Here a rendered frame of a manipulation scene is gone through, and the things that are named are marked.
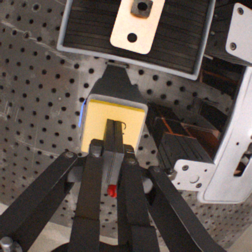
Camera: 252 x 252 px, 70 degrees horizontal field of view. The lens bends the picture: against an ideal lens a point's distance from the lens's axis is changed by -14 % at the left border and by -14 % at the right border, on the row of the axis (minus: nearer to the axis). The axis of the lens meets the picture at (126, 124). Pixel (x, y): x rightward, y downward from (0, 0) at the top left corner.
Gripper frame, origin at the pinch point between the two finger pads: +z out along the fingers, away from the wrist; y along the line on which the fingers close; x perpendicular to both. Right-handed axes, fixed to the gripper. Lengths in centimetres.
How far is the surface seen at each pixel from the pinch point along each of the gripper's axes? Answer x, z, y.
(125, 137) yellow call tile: -0.2, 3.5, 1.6
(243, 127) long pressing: 0.0, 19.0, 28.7
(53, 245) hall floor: -202, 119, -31
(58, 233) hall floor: -175, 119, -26
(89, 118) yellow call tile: 1.1, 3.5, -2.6
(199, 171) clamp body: -8.7, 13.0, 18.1
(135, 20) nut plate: 11.6, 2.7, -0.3
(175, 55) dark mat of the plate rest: 9.4, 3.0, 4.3
